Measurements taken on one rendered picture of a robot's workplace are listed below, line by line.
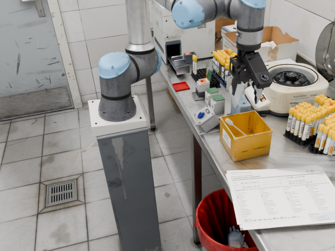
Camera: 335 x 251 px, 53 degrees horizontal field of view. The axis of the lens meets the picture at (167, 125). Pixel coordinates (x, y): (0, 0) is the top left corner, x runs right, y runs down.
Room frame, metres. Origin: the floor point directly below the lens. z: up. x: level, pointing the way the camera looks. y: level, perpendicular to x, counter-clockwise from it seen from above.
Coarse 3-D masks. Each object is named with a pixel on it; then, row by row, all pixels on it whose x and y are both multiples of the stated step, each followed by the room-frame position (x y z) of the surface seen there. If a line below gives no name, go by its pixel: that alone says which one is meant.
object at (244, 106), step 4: (240, 96) 1.10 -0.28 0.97; (240, 100) 1.07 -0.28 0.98; (244, 100) 1.07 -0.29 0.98; (232, 104) 1.11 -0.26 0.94; (240, 104) 1.04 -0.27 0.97; (244, 104) 1.04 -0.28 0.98; (248, 104) 1.04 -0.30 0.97; (232, 108) 1.10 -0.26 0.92; (236, 108) 1.06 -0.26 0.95; (240, 108) 1.02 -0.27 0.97; (244, 108) 1.03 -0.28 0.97; (248, 108) 1.03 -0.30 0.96; (232, 112) 1.10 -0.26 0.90; (236, 112) 1.06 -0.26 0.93; (240, 112) 1.02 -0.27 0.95
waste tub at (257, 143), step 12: (240, 120) 0.98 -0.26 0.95; (252, 120) 0.99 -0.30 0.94; (228, 132) 0.89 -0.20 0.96; (240, 132) 0.98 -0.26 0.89; (252, 132) 0.99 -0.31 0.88; (264, 132) 0.86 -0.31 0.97; (228, 144) 0.89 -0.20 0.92; (240, 144) 0.84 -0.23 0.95; (252, 144) 0.85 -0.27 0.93; (264, 144) 0.86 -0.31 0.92; (240, 156) 0.85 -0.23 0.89; (252, 156) 0.85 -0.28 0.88
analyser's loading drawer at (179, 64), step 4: (168, 56) 1.66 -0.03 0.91; (172, 56) 1.66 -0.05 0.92; (176, 56) 1.58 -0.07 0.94; (180, 56) 1.59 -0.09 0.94; (172, 60) 1.58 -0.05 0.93; (176, 60) 1.54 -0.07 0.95; (180, 60) 1.54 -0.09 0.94; (184, 60) 1.54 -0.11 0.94; (172, 64) 1.56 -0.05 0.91; (176, 64) 1.54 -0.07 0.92; (180, 64) 1.54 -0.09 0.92; (184, 64) 1.54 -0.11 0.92; (176, 68) 1.48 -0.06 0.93; (180, 68) 1.48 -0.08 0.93; (184, 68) 1.49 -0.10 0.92; (188, 68) 1.49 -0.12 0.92; (176, 72) 1.48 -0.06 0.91; (180, 72) 1.48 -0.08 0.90; (184, 72) 1.49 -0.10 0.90; (188, 72) 1.49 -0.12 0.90
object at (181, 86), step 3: (174, 84) 1.41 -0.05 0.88; (177, 84) 1.42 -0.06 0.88; (180, 84) 1.41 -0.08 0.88; (183, 84) 1.41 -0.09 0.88; (186, 84) 1.40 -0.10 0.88; (174, 87) 1.38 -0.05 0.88; (177, 87) 1.39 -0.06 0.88; (180, 87) 1.38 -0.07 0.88; (183, 87) 1.38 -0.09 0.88; (186, 87) 1.38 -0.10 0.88; (189, 87) 1.37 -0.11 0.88; (177, 90) 1.35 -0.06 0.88; (180, 90) 1.35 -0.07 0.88
